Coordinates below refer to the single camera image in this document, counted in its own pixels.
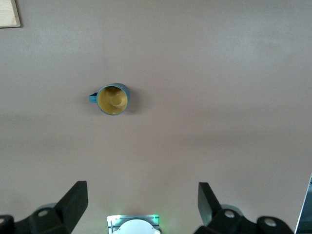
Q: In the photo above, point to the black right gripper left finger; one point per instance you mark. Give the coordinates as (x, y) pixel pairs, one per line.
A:
(61, 214)

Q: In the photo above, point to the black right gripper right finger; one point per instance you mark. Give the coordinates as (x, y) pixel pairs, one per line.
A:
(219, 219)

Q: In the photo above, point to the teal mug yellow inside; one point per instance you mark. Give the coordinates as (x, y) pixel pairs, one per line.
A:
(112, 100)

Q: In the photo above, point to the metal base plate right arm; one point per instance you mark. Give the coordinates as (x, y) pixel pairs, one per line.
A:
(111, 220)

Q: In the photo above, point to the wooden cutting board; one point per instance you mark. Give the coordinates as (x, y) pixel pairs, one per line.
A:
(8, 12)

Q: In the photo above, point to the aluminium frame profile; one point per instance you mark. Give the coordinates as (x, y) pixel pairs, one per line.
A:
(306, 214)

